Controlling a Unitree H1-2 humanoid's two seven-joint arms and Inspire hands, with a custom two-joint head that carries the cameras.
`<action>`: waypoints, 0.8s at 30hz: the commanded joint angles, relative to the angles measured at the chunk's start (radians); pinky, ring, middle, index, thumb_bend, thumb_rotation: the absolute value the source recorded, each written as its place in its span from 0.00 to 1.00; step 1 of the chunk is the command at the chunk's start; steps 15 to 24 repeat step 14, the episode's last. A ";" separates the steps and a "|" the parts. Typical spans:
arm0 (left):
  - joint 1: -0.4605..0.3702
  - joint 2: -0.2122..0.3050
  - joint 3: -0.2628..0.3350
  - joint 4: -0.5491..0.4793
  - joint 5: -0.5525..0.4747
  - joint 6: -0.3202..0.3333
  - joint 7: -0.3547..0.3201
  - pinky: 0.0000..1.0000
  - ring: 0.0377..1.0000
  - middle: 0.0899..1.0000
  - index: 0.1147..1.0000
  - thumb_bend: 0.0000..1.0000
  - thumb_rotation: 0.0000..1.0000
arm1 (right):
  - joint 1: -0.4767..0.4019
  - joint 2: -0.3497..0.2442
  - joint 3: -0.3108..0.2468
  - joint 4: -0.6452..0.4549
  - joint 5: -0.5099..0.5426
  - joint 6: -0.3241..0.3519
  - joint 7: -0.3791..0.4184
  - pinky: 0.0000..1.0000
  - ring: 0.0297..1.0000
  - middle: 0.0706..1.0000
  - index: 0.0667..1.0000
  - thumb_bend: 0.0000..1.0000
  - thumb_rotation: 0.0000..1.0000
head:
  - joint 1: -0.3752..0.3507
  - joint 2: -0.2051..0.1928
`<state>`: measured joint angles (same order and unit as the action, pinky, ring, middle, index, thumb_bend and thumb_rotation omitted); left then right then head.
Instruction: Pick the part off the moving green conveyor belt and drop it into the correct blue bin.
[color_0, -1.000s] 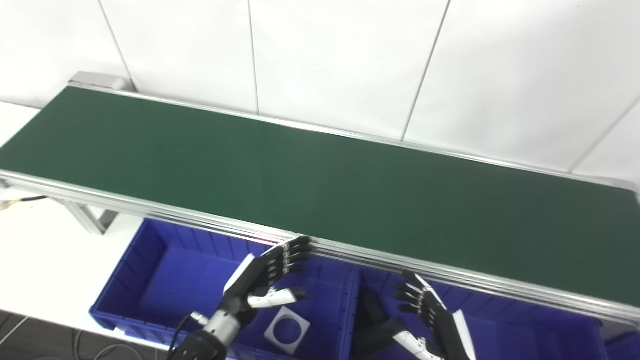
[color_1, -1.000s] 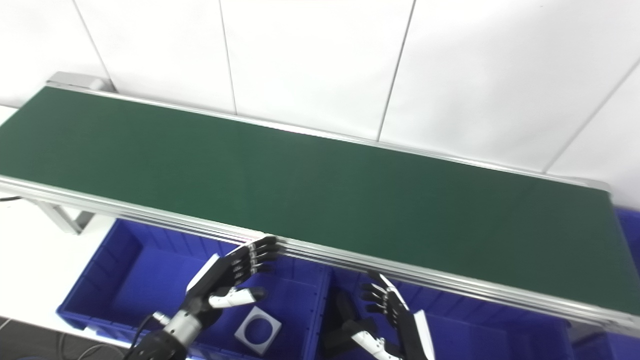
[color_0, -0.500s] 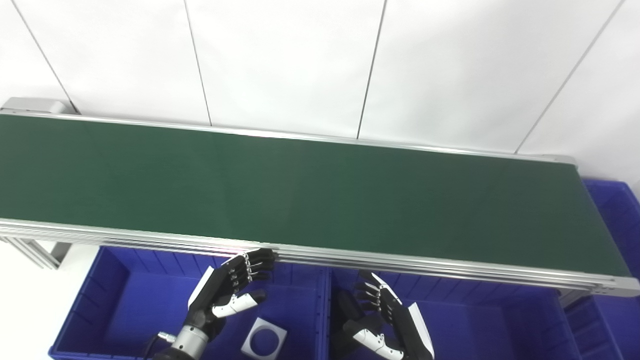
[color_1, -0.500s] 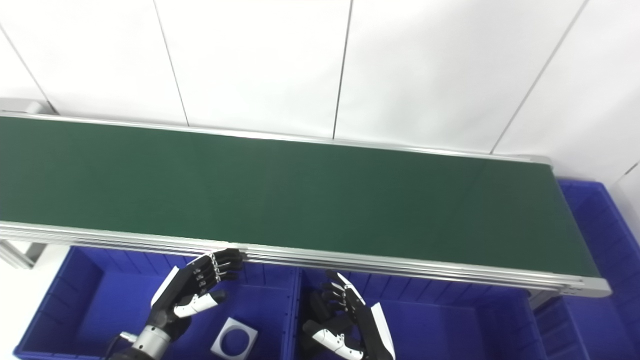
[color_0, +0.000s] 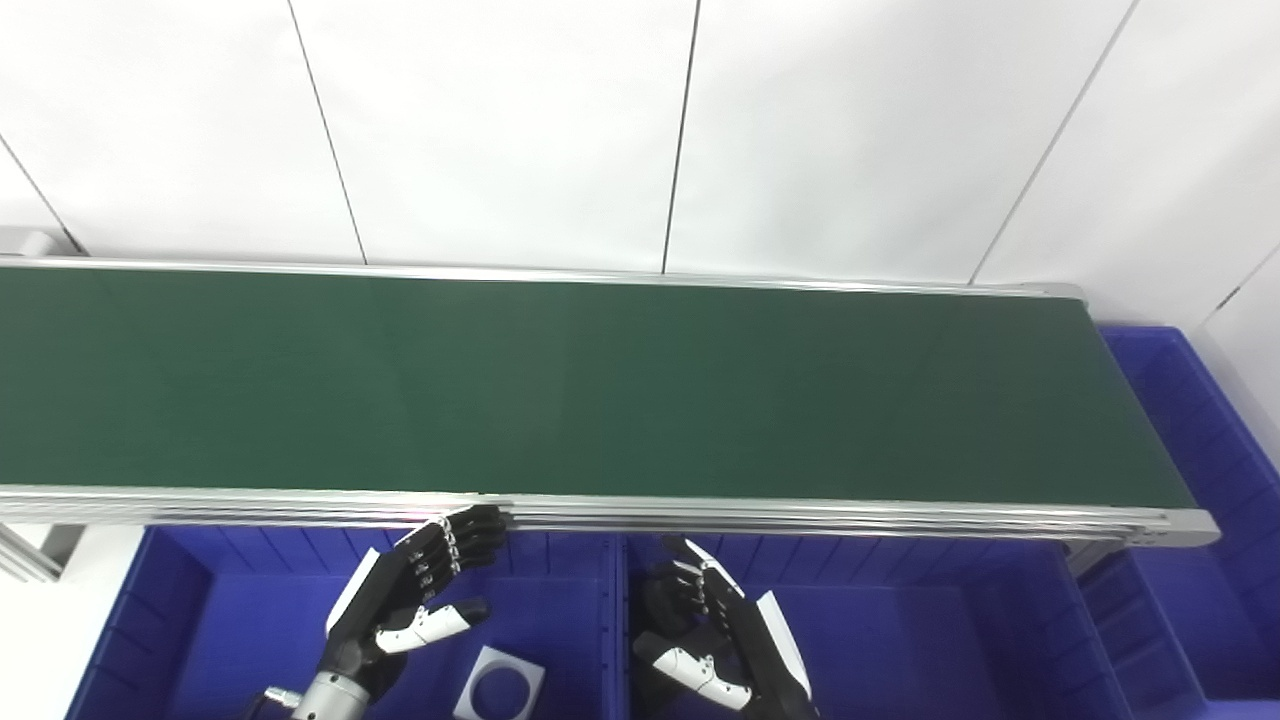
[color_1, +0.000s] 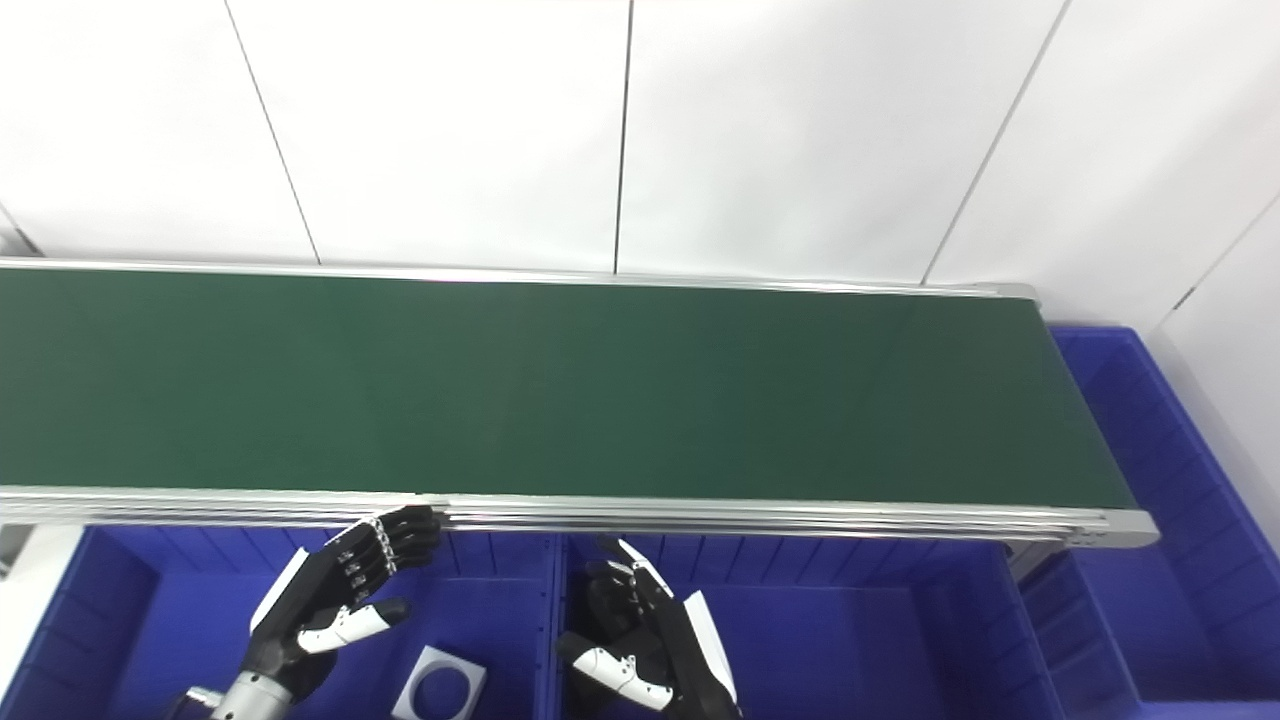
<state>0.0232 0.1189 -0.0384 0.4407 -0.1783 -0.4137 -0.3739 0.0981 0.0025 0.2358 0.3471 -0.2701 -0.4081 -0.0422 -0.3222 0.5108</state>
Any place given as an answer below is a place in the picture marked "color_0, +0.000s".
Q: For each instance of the green conveyor belt aluminium frame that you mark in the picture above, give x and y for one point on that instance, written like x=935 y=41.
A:
x=600 y=390

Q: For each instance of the white square part round hole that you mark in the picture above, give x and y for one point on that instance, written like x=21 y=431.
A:
x=480 y=668

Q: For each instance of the aluminium conveyor leg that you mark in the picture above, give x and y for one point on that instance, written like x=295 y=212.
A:
x=30 y=555

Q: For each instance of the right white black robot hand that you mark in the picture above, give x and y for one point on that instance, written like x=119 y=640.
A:
x=760 y=650

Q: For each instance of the blue plastic bin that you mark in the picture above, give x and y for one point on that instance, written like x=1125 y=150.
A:
x=920 y=640
x=250 y=630
x=1230 y=600

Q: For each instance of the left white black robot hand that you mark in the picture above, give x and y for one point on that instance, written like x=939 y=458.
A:
x=385 y=600

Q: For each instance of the grey conveyor end housing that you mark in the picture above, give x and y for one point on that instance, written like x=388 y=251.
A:
x=25 y=240

